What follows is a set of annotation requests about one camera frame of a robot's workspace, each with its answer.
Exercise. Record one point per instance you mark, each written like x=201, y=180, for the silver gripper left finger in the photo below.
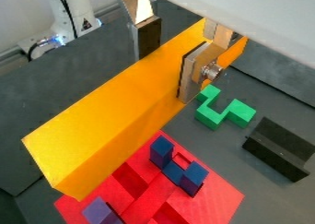
x=144, y=26

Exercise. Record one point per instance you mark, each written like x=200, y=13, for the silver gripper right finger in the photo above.
x=199, y=63

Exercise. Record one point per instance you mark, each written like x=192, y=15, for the yellow rectangular bar block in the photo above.
x=85, y=142

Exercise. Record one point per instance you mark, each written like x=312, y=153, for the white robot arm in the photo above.
x=74, y=21

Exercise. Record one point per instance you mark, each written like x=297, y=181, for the red base board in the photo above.
x=145, y=198

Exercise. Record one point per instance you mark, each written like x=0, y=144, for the dark blue U-shaped block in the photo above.
x=188, y=178

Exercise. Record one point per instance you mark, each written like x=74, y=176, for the purple U-shaped block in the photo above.
x=98, y=213

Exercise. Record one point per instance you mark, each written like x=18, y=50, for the black angled bracket block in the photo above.
x=280, y=149

